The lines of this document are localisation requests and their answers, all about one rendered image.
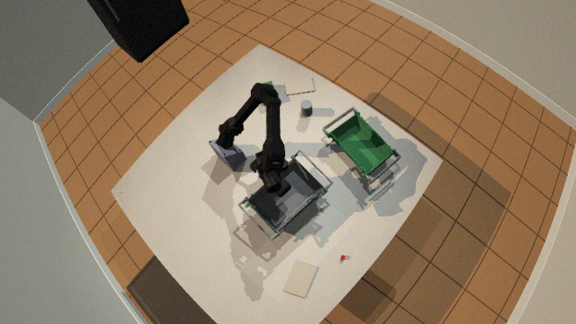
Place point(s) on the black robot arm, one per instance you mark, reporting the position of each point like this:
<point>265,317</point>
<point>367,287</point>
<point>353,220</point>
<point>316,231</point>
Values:
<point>271,160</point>

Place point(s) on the grey cylinder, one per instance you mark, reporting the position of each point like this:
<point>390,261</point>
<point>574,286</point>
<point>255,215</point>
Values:
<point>306,108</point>

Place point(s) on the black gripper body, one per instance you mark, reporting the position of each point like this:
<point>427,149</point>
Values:
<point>285,185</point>

